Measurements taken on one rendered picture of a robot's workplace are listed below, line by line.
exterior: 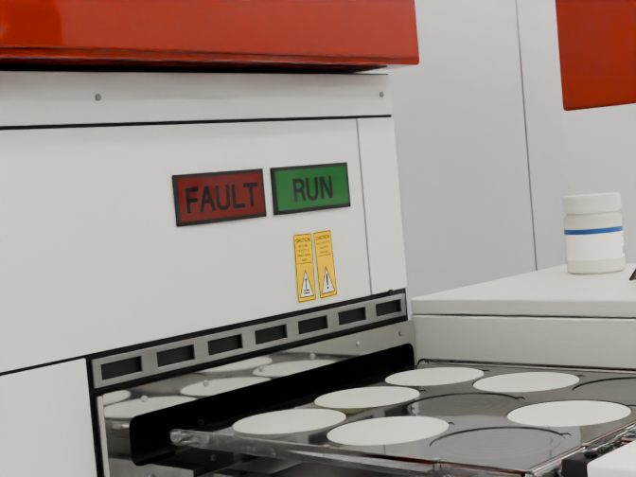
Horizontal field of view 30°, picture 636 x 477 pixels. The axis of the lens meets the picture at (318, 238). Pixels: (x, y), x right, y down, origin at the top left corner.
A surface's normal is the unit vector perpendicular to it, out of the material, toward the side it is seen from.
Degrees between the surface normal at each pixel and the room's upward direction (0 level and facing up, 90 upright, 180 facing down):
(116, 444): 90
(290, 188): 90
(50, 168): 90
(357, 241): 90
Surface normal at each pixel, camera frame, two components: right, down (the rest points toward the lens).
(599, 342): -0.66, 0.10
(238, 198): 0.74, -0.03
